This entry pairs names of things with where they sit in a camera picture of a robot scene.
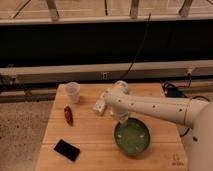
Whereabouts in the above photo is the green ceramic bowl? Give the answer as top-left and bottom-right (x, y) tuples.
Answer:
(114, 118), (150, 156)

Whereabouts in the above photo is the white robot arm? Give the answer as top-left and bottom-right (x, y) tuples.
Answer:
(104, 81), (213, 171)

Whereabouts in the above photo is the white tube bottle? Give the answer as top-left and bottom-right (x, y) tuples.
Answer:
(93, 88), (109, 116)

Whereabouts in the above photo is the red chili pepper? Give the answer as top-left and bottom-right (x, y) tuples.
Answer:
(64, 106), (73, 126)

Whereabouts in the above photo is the clear plastic cup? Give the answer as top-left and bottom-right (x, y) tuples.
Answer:
(64, 82), (80, 103)

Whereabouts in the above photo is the black rectangular pad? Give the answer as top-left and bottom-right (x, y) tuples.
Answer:
(54, 139), (80, 161)

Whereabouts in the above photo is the black floor cable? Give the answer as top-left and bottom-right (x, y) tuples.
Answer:
(161, 73), (212, 138)

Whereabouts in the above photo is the metal rail beam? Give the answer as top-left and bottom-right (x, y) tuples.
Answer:
(0, 60), (213, 84)

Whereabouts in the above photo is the black hanging cable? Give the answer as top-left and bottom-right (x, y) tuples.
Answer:
(118, 12), (152, 81)

